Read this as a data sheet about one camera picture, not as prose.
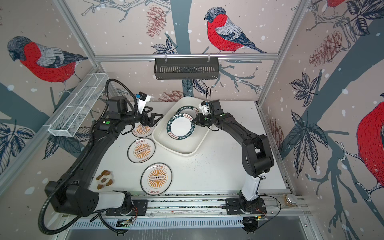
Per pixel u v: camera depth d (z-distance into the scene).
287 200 0.67
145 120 0.65
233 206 0.73
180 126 0.89
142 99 0.64
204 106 0.83
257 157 0.48
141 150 0.95
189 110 1.14
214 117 0.71
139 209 0.73
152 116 0.65
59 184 0.38
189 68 1.04
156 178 0.83
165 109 1.14
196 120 0.81
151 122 0.66
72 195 0.38
